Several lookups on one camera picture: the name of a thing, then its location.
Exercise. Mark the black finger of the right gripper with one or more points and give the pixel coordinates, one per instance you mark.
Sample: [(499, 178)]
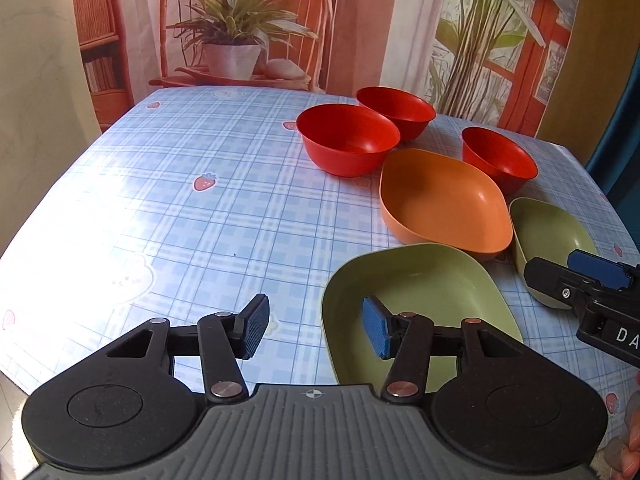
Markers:
[(553, 285)]

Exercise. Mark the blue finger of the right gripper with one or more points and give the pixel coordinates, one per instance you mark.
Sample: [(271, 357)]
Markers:
[(608, 273)]

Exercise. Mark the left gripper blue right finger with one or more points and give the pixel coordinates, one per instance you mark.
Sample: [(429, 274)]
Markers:
[(410, 340)]

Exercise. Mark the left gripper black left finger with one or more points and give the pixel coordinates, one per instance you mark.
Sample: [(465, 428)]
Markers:
[(220, 340)]

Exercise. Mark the small green plate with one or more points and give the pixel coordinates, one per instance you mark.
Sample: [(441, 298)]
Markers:
[(543, 230)]

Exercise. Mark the large green plate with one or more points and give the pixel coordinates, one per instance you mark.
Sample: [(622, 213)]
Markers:
[(438, 281)]

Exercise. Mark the red bowl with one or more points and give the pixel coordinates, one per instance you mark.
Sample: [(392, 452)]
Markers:
[(409, 113), (504, 161), (346, 140)]

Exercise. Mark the person's right hand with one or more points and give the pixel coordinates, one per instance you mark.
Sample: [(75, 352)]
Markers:
[(622, 455)]

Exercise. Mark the teal curtain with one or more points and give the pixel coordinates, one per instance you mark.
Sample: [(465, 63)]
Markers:
[(614, 164)]

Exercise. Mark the orange oval plate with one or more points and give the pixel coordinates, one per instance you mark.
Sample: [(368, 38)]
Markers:
[(429, 197)]

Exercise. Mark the printed room backdrop cloth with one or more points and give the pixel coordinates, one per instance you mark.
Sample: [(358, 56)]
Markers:
[(489, 61)]

